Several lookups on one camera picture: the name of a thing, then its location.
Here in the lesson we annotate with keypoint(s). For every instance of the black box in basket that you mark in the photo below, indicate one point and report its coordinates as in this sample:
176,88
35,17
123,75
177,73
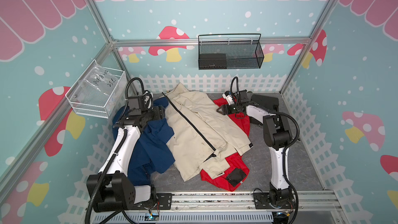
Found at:
212,61

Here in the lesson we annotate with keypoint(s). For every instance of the clear plastic bag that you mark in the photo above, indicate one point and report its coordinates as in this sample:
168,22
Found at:
101,84

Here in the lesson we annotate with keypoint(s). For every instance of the black plastic case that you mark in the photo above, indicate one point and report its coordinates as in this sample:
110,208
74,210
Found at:
259,102

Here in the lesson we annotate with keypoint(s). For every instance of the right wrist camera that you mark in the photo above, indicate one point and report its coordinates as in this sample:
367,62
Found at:
229,97

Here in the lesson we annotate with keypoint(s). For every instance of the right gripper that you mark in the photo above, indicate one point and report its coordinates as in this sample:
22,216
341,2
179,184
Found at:
226,106

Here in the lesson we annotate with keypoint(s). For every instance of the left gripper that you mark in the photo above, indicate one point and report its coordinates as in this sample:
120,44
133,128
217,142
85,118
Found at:
158,112

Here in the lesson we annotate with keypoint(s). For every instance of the beige jacket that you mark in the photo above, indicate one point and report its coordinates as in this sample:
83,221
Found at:
203,138

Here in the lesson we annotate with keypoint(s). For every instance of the blue jacket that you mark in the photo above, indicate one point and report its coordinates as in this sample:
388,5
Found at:
151,153

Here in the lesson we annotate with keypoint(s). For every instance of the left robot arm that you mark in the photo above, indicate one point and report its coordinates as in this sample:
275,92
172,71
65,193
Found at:
110,189

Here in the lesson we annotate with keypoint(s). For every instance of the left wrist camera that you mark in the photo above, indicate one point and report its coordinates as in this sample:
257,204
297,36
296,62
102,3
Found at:
148,96

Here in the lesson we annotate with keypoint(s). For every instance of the black mesh wall basket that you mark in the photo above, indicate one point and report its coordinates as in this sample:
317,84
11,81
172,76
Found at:
243,51

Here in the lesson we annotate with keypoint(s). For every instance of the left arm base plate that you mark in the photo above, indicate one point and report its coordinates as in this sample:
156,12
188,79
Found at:
161,201

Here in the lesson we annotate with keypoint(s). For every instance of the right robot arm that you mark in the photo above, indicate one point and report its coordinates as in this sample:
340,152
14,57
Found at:
280,132

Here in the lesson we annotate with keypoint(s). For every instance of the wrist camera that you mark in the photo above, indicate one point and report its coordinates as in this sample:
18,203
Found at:
148,96
229,97

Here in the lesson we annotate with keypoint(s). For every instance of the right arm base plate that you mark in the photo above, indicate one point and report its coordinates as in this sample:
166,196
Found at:
265,200

